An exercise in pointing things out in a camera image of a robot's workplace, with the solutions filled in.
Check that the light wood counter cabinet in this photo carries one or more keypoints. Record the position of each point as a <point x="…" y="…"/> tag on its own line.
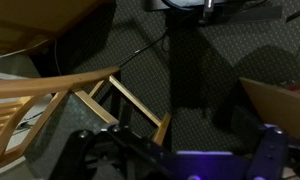
<point x="40" y="16"/>

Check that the black camera stand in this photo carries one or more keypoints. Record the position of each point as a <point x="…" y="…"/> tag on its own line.
<point x="186" y="60"/>

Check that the wooden chair with grey seat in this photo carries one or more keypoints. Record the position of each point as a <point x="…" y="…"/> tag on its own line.
<point x="40" y="85"/>

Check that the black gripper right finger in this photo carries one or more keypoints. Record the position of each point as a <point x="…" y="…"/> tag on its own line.
<point x="270" y="153"/>

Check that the brown cardboard box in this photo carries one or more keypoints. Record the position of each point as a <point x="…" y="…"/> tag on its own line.
<point x="276" y="106"/>

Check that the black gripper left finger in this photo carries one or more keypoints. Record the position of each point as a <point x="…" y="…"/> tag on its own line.
<point x="76" y="156"/>

